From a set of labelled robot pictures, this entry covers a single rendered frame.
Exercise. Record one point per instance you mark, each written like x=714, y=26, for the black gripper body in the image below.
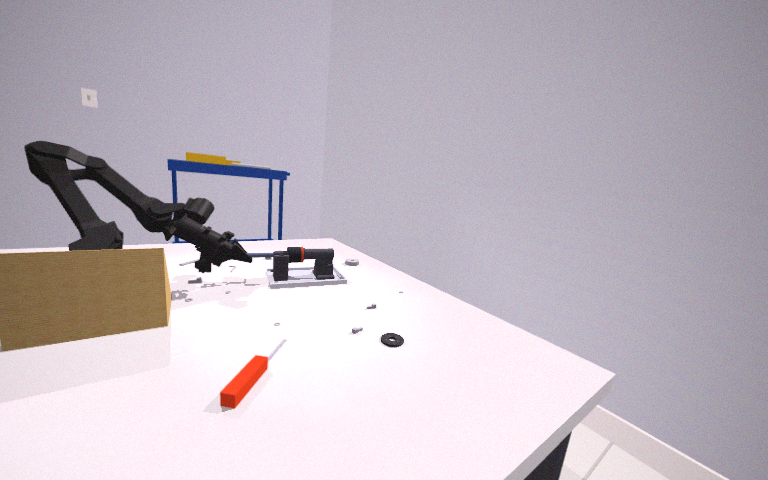
x=210, y=240

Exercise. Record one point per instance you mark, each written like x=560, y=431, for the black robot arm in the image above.
x=46, y=161

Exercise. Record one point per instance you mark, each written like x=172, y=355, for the black flat washer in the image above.
x=399, y=341

